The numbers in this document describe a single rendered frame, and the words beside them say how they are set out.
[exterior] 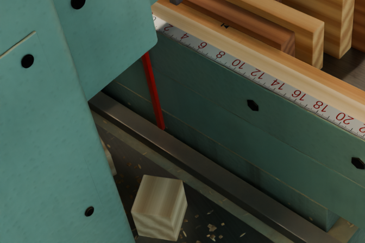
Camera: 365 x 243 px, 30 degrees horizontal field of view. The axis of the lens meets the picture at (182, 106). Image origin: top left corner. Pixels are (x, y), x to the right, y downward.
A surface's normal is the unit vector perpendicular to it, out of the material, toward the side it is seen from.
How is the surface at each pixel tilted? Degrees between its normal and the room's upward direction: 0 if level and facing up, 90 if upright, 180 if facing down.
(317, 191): 90
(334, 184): 90
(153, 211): 0
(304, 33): 90
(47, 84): 90
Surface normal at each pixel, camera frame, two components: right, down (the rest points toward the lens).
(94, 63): 0.73, 0.44
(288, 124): -0.66, 0.61
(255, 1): -0.12, -0.67
